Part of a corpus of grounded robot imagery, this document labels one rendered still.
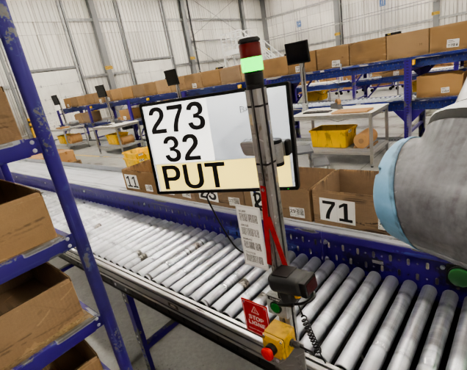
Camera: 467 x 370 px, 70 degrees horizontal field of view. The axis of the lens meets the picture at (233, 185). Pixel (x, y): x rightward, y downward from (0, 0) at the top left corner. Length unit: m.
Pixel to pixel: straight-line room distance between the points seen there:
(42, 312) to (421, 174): 0.73
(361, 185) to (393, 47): 4.39
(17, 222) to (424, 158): 0.68
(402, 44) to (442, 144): 5.51
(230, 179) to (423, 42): 5.10
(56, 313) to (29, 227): 0.20
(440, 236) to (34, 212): 0.68
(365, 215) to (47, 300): 1.15
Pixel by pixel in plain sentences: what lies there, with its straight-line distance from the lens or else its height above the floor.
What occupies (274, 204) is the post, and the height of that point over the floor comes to 1.26.
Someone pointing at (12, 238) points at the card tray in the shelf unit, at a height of 1.37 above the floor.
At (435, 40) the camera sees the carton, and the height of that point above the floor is 1.54.
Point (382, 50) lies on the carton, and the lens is 6.04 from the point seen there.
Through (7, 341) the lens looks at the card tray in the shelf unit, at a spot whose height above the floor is 1.18.
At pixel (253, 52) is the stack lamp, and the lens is 0.80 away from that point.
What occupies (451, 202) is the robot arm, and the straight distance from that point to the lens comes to 0.43.
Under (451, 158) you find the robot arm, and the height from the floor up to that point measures 1.46.
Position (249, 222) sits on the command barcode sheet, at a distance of 0.94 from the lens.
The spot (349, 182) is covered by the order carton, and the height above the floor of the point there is 0.98.
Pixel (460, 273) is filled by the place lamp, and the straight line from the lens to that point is 1.39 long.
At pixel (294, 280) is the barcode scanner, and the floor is 1.09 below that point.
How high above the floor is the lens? 1.59
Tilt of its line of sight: 18 degrees down
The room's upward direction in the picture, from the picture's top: 10 degrees counter-clockwise
